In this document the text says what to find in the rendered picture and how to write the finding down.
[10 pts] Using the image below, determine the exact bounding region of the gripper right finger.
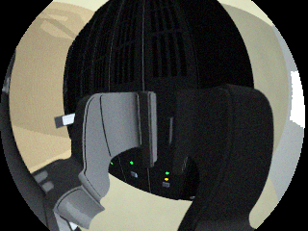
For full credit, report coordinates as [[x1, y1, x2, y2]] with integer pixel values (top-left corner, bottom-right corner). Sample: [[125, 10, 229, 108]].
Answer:
[[172, 84, 274, 231]]

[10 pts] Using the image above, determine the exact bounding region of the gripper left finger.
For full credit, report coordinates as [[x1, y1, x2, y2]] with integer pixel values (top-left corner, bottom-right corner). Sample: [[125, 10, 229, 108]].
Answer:
[[31, 91, 157, 230]]

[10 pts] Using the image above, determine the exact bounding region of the black server rack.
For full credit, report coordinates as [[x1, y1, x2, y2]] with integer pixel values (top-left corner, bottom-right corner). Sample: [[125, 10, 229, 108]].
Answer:
[[54, 0, 254, 201]]

